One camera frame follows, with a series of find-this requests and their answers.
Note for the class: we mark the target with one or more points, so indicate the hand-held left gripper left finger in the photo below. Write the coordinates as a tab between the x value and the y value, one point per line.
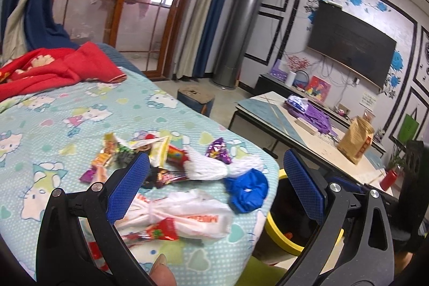
129	185

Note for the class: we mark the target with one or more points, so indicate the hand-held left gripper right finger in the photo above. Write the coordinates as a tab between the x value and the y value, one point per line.
303	182

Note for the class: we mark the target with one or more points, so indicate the black green snack wrapper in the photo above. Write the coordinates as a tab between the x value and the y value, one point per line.
124	155

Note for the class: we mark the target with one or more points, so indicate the yellow rimmed trash bin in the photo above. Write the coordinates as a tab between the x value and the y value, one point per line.
278	234

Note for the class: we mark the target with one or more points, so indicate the purple snack packet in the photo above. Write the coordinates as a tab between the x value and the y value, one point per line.
218	150

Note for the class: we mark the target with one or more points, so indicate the person's left hand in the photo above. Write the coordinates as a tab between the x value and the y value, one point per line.
164	272

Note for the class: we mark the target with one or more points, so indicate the red bottle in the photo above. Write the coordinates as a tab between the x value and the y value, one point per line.
388	180

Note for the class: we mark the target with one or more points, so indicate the green potted plant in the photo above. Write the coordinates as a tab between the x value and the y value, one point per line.
395	155

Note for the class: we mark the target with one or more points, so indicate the dark brown candy wrapper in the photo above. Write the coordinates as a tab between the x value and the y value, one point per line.
164	177

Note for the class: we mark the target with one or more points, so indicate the yellow orange snack wrapper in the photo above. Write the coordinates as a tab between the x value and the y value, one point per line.
100	158

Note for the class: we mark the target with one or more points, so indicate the yellow white snack wrapper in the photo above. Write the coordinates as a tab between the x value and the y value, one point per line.
159	150

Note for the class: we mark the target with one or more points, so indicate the green bag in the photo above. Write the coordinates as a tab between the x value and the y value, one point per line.
407	128

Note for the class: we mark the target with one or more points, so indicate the red cone snack wrapper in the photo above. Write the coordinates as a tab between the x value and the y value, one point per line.
161	230

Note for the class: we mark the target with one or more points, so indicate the blue crumpled plastic wrap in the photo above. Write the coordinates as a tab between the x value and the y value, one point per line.
248	192

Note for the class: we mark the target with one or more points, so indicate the red candy tube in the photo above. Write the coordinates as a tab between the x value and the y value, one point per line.
177	157

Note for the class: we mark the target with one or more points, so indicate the white power strip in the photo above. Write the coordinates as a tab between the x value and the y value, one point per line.
306	126

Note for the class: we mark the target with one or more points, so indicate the purple bag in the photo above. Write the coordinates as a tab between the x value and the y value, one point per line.
318	120

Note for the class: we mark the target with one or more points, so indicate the brown paper bag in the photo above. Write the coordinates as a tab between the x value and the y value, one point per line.
355	142

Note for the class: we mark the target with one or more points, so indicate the white plastic bag orange print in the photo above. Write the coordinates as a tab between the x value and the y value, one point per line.
194	215

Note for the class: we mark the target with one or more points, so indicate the red candy bar wrapper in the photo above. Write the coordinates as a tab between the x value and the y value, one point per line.
97	256

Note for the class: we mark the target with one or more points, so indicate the blue and white tissue pack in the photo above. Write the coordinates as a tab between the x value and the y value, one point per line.
298	102

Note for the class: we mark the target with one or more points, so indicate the white and blue coffee table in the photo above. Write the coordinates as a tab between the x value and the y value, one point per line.
264	108

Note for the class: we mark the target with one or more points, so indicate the colourful picture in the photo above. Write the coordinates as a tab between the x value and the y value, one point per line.
318	89

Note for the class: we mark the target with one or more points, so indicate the green cloth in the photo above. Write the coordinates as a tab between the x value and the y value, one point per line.
261	272

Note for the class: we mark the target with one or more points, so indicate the round blue ornament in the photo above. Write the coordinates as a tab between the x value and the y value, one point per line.
301	81

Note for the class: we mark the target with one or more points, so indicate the black television stand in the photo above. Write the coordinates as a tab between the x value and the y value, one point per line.
268	85

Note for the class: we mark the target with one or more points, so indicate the white vase with red flowers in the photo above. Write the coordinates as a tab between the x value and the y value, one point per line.
290	78

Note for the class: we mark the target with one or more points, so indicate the cartoon printed bed sheet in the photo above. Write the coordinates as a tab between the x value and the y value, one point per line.
67	98

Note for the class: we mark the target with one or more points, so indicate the purple box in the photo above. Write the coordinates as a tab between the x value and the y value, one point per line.
279	71

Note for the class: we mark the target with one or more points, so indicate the red printed blanket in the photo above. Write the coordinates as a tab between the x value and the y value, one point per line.
50	68

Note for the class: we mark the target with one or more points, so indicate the silver tower air conditioner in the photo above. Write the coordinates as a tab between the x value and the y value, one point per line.
238	31

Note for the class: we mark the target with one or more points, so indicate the wooden framed glass door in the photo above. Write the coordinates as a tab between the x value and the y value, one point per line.
134	4

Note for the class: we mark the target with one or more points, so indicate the black wall television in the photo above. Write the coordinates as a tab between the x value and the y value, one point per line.
348	38

